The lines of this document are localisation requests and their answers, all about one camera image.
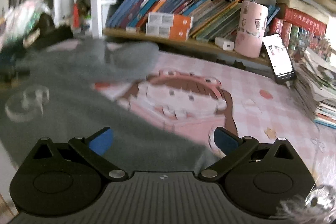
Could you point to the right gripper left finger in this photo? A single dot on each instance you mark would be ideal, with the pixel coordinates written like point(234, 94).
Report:
point(91, 150)

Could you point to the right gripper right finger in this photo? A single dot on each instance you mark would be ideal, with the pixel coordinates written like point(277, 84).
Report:
point(235, 149)

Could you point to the grey fleece sweatshirt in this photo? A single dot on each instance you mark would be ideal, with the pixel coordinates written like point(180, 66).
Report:
point(57, 101)

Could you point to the black smartphone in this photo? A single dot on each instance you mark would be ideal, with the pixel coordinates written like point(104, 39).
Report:
point(279, 58)

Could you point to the white charger block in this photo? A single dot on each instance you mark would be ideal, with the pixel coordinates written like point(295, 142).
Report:
point(224, 44)

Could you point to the stack of magazines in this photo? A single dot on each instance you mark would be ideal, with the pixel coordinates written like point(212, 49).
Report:
point(314, 86)

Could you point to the pink cartoon cup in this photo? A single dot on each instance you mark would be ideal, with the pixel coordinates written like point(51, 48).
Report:
point(251, 28)

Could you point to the orange white box lower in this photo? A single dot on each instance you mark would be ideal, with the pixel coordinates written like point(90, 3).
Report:
point(169, 32)

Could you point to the orange white box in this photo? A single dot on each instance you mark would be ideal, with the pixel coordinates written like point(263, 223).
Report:
point(165, 19)
point(169, 32)

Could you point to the orange white box upper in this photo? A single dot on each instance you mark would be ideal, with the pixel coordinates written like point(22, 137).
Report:
point(165, 19)

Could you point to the row of blue books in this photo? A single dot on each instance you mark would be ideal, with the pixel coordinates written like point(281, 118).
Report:
point(129, 13)

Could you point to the pile of plush toys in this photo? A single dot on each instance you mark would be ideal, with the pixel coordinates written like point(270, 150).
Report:
point(21, 20)

